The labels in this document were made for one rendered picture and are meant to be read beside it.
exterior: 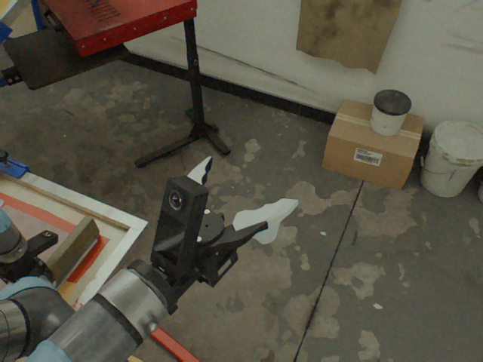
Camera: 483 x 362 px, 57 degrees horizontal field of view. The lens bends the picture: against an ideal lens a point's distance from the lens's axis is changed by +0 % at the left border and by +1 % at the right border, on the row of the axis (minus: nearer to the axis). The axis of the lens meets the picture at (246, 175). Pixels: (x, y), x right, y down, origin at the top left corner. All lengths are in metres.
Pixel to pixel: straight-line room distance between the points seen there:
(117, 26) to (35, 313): 1.56
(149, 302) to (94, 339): 0.06
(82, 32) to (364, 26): 1.43
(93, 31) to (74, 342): 1.66
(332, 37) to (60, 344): 2.39
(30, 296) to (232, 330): 1.71
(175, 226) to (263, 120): 2.65
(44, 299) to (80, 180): 2.31
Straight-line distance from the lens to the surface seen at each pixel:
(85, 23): 2.09
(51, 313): 0.64
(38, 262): 1.25
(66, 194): 1.55
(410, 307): 2.47
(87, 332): 0.50
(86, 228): 1.38
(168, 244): 0.52
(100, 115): 3.33
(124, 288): 0.51
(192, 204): 0.48
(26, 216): 1.60
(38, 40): 2.37
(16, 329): 0.61
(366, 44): 2.67
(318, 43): 2.72
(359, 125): 2.74
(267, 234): 0.57
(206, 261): 0.54
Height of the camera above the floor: 2.14
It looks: 50 degrees down
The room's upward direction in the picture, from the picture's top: straight up
